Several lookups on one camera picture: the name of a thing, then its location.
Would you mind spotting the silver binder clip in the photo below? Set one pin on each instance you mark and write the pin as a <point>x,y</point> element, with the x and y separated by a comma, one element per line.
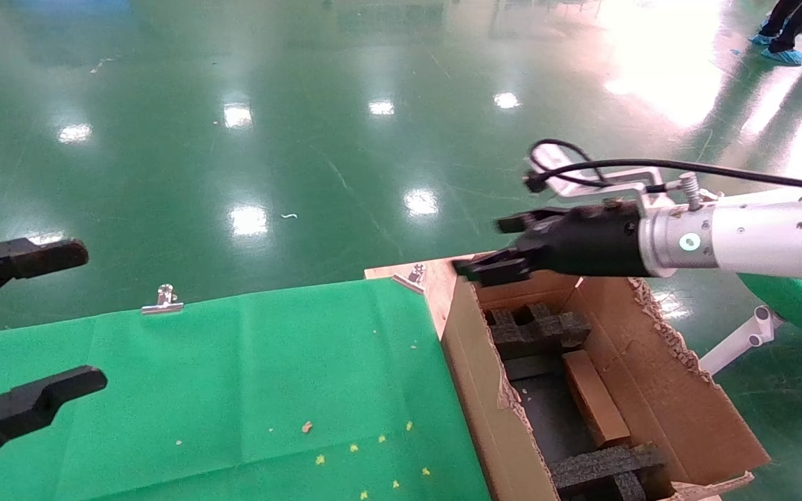
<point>162,306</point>
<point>411,278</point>

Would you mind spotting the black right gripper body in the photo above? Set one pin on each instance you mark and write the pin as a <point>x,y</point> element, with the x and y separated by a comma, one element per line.
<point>596,240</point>

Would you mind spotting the small brown cardboard box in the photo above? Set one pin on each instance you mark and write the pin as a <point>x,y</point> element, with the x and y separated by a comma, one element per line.
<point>596,400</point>

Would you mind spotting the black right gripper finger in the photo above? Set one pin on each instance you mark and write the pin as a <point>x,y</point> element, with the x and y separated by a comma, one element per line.
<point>516,223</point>
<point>491,268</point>

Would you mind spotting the large open brown carton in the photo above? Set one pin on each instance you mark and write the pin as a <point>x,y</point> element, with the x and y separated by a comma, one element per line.
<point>679,417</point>

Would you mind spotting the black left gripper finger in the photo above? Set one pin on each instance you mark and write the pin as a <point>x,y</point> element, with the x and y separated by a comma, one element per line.
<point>25,410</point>
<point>39,257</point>

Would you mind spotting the black foam insert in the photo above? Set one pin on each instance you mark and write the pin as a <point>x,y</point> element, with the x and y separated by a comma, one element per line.
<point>540,330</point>
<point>596,470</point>

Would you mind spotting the person with blue shoe covers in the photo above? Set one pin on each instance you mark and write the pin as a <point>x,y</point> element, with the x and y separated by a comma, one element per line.
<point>784,56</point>

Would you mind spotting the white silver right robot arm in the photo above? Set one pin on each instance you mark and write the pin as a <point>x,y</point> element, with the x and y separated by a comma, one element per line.
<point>770,236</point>

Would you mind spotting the large green tablecloth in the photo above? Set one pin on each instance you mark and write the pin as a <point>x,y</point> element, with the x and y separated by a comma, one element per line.
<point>199,390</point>

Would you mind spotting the white table leg pipe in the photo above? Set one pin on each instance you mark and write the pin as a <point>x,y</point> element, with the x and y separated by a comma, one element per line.
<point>742,339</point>

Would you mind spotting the silver camera mount bracket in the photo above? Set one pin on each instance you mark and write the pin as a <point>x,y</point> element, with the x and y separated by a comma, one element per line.
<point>624,177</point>

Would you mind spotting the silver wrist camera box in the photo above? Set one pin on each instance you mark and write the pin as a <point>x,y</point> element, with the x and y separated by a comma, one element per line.
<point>554,161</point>

